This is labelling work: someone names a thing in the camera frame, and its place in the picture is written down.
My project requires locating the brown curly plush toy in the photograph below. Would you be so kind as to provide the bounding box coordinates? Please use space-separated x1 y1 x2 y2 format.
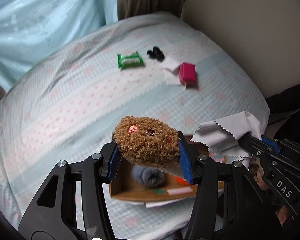
114 116 179 169

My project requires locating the white tissue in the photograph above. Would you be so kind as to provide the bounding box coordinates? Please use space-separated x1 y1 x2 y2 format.
160 56 181 86

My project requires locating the magenta pouch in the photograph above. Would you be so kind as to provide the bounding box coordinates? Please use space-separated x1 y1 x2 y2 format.
179 62 197 87

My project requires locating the checkered light blue bedspread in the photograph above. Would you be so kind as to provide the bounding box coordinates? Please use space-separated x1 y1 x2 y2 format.
0 12 270 228

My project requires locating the green snack packet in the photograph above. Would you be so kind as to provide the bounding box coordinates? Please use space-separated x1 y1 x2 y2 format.
117 51 144 69

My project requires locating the light blue sheet curtain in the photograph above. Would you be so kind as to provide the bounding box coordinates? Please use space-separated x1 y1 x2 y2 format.
0 0 118 91

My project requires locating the black scrunchie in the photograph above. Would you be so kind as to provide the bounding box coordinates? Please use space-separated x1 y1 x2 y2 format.
147 46 165 62

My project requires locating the orange pom-pom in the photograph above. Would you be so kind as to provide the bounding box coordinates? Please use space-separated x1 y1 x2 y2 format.
174 177 190 186

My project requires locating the grey zigzag-edged cloth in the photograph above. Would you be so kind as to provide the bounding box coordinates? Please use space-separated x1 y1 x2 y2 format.
191 111 265 167

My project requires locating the cardboard box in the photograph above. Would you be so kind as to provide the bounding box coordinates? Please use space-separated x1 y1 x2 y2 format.
108 132 228 209

